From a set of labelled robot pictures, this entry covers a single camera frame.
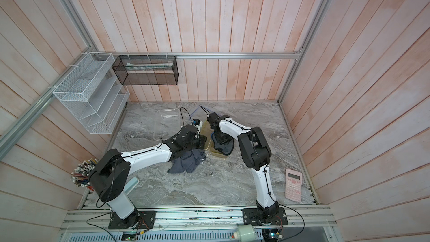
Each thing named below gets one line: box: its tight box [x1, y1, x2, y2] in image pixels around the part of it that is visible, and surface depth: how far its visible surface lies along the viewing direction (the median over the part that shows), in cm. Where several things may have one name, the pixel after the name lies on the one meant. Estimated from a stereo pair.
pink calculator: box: [284, 168, 303, 203], surface depth 84 cm
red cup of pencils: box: [69, 157, 100, 192], surface depth 71 cm
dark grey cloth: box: [167, 148, 207, 174], surface depth 88 cm
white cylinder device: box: [234, 224, 256, 242], surface depth 65 cm
